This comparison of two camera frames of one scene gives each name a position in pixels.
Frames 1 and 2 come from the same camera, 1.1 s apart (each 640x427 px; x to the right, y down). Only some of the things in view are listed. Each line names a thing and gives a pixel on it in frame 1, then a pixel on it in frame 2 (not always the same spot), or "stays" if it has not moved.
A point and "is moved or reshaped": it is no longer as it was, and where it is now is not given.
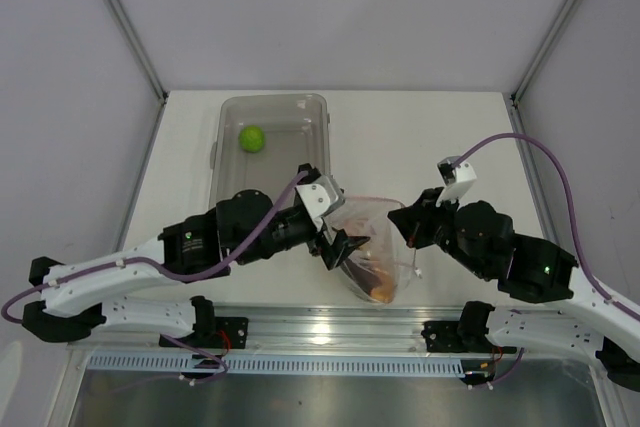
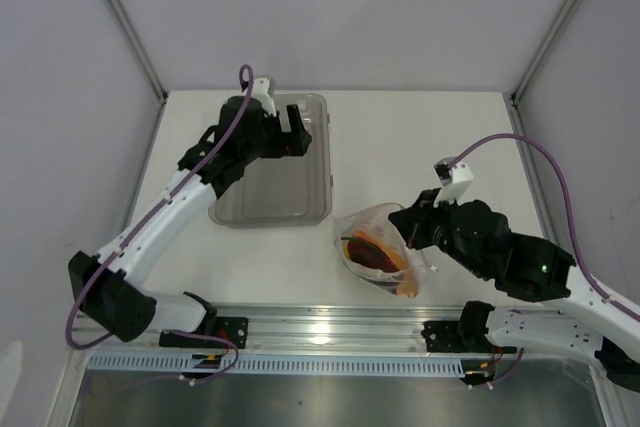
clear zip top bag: x=379 y=268 is moved or reshaped
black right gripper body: x=436 y=222 stays
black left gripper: x=342 y=245 -> x=299 y=139
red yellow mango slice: x=379 y=284 -> x=370 y=249
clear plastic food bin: x=262 y=140 stays
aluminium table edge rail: x=316 y=328 stays
